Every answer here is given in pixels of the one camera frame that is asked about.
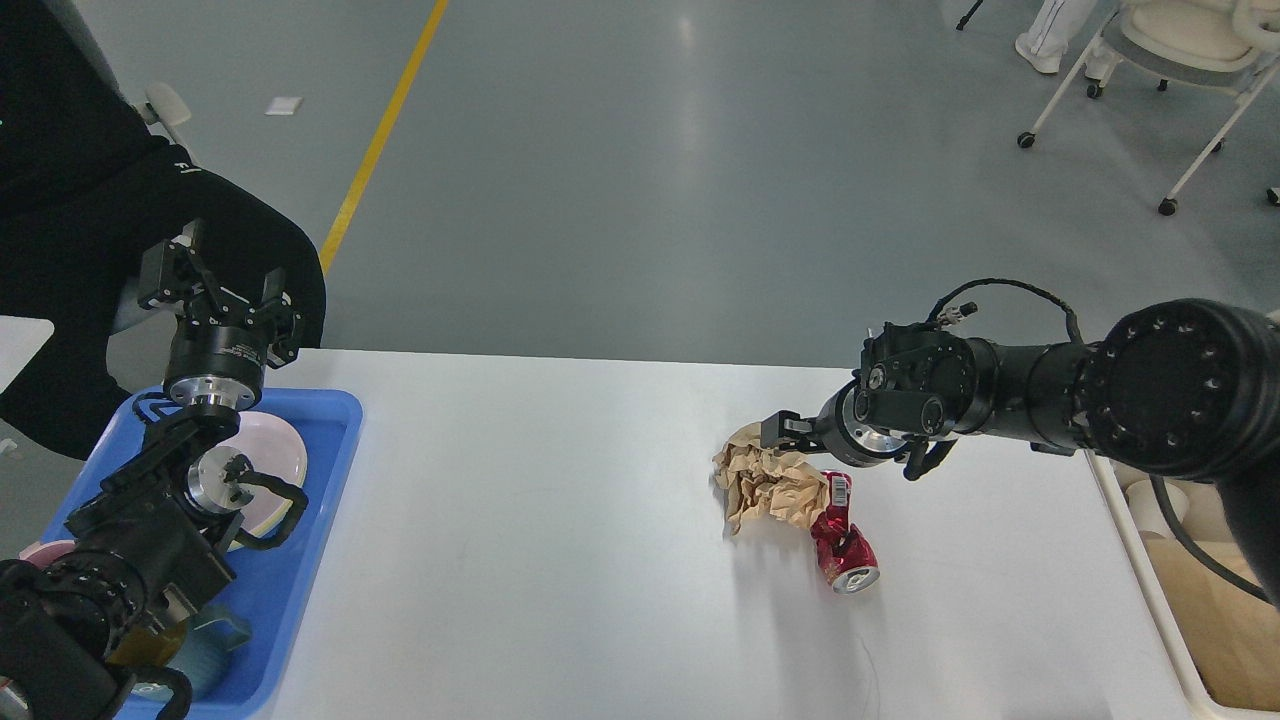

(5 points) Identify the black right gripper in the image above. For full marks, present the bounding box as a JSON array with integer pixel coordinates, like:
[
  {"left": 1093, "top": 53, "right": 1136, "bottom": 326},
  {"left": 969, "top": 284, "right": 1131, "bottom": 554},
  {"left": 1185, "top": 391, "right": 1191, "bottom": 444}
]
[{"left": 760, "top": 380, "right": 906, "bottom": 468}]

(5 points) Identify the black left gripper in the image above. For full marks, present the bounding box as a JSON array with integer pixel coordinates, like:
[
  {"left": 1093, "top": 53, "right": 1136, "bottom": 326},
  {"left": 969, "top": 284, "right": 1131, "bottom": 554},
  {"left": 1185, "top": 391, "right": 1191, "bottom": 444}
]
[{"left": 138, "top": 219, "right": 305, "bottom": 411}]

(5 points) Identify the brown paper ball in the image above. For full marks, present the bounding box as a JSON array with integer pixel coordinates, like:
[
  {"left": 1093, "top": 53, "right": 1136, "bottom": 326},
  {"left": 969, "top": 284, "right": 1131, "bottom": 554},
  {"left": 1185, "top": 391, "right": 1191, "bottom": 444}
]
[{"left": 713, "top": 421, "right": 829, "bottom": 536}]

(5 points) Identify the pink plate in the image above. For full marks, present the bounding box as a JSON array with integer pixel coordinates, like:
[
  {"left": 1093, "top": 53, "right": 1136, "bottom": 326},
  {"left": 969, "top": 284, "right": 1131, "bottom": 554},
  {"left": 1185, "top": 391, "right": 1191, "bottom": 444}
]
[{"left": 201, "top": 411, "right": 308, "bottom": 538}]

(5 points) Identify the pink mug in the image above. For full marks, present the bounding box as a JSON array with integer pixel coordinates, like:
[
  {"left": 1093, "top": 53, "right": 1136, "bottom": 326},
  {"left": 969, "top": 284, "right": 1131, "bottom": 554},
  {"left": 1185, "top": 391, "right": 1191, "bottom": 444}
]
[{"left": 18, "top": 539, "right": 76, "bottom": 570}]

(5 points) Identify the brown paper bag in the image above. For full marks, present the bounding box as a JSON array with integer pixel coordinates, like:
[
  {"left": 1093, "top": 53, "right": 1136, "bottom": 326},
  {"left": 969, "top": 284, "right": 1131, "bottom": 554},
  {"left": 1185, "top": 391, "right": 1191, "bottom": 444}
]
[{"left": 1140, "top": 532, "right": 1279, "bottom": 712}]

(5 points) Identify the white paper cup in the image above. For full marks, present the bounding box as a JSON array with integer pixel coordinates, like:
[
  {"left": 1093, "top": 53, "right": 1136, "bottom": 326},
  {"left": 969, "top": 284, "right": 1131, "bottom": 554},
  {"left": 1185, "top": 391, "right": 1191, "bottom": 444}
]
[{"left": 1125, "top": 479, "right": 1190, "bottom": 538}]

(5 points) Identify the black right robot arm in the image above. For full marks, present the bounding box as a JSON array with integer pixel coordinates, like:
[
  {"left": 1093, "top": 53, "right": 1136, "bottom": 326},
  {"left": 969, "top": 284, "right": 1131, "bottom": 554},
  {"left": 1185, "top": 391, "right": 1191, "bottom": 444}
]
[{"left": 762, "top": 292, "right": 1279, "bottom": 603}]

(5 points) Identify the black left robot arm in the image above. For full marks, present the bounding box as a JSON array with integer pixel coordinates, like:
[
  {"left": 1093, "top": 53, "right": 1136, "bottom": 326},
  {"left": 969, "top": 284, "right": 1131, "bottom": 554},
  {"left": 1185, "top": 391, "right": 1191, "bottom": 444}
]
[{"left": 1, "top": 220, "right": 308, "bottom": 719}]

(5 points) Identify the crushed red soda can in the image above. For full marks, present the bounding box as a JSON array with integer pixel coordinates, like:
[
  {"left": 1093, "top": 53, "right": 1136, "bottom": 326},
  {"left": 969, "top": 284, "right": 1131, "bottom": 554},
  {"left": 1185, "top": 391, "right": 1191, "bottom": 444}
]
[{"left": 810, "top": 471, "right": 881, "bottom": 594}]

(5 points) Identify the person in black clothes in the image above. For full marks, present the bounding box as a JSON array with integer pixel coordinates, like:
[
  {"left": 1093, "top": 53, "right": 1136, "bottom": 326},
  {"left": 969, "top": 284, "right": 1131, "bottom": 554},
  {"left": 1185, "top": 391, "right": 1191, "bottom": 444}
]
[{"left": 0, "top": 0, "right": 180, "bottom": 461}]

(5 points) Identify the white paper scrap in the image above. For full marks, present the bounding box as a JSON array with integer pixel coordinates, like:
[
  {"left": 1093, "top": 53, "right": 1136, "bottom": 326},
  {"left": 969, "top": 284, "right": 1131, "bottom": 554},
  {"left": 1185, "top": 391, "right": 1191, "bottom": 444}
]
[{"left": 264, "top": 96, "right": 303, "bottom": 117}]

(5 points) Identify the white table corner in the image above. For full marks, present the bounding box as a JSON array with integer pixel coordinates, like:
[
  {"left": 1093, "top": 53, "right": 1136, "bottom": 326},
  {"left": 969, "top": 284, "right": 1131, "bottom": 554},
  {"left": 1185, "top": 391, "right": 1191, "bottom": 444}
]
[{"left": 1, "top": 315, "right": 55, "bottom": 392}]

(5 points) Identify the blue plastic tray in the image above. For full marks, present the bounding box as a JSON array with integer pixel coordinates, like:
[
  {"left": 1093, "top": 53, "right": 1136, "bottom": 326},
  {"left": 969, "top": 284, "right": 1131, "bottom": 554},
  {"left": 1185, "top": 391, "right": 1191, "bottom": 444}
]
[{"left": 40, "top": 388, "right": 364, "bottom": 720}]

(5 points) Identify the white plastic bin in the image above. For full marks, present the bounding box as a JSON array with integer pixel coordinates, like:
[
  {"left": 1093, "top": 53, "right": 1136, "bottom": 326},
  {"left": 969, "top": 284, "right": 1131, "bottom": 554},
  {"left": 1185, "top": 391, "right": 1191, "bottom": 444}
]
[{"left": 1087, "top": 454, "right": 1277, "bottom": 719}]

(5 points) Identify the teal mug yellow inside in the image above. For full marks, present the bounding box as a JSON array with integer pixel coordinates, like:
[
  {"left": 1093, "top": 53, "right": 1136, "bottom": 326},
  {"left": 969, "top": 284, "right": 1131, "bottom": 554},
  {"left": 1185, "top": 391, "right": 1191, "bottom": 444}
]
[{"left": 109, "top": 603, "right": 253, "bottom": 700}]

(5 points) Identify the person in white trousers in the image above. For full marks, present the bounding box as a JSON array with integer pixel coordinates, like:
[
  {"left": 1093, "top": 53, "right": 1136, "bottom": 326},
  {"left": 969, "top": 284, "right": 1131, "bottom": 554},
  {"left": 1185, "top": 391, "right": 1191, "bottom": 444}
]
[{"left": 1014, "top": 0, "right": 1098, "bottom": 76}]

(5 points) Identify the white office chair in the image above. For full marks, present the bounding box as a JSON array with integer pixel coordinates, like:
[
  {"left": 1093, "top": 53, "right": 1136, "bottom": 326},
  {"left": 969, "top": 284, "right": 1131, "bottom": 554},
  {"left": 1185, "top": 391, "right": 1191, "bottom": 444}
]
[{"left": 1016, "top": 1, "right": 1279, "bottom": 217}]

